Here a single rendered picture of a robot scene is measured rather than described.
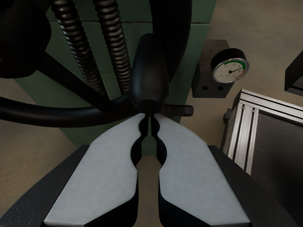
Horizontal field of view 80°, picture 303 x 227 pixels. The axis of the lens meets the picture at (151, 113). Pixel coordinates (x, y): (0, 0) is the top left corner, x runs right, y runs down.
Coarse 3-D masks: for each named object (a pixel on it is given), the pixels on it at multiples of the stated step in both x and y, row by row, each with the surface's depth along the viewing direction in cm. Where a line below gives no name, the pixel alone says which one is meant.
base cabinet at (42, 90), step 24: (96, 24) 32; (144, 24) 32; (192, 24) 32; (48, 48) 37; (96, 48) 36; (192, 48) 36; (72, 72) 42; (192, 72) 42; (48, 96) 50; (72, 96) 50; (120, 120) 61; (144, 144) 79
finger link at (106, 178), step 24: (144, 120) 11; (96, 144) 9; (120, 144) 9; (96, 168) 7; (120, 168) 7; (72, 192) 6; (96, 192) 6; (120, 192) 6; (48, 216) 6; (72, 216) 6; (96, 216) 6; (120, 216) 6
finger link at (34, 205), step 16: (64, 160) 8; (80, 160) 8; (48, 176) 7; (64, 176) 7; (32, 192) 6; (48, 192) 6; (16, 208) 6; (32, 208) 6; (48, 208) 6; (0, 224) 5; (16, 224) 5; (32, 224) 5
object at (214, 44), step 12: (204, 48) 42; (216, 48) 42; (228, 48) 42; (204, 60) 40; (204, 72) 38; (192, 84) 45; (204, 84) 40; (216, 84) 40; (228, 84) 40; (204, 96) 44; (216, 96) 44
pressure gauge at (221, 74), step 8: (232, 48) 32; (216, 56) 33; (224, 56) 31; (232, 56) 31; (240, 56) 31; (216, 64) 32; (224, 64) 32; (232, 64) 32; (240, 64) 32; (248, 64) 31; (216, 72) 33; (224, 72) 33; (232, 72) 33; (240, 72) 33; (216, 80) 35; (224, 80) 35; (232, 80) 35
